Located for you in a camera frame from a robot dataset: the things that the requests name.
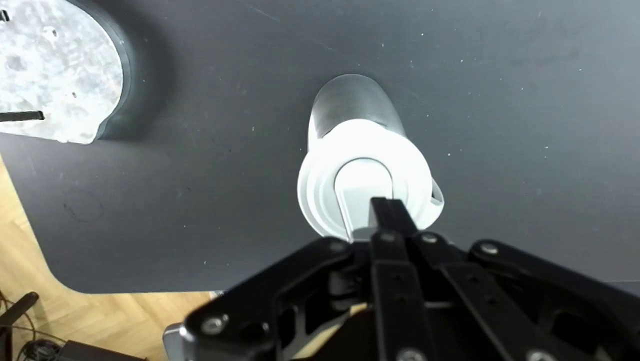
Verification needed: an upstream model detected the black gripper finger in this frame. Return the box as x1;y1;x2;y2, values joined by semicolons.
370;196;433;361

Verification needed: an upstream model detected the steel flask with white lid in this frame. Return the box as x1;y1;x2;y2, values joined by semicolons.
295;75;446;241

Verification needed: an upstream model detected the black bowl with clear wrap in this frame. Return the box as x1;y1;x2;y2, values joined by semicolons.
0;0;131;144

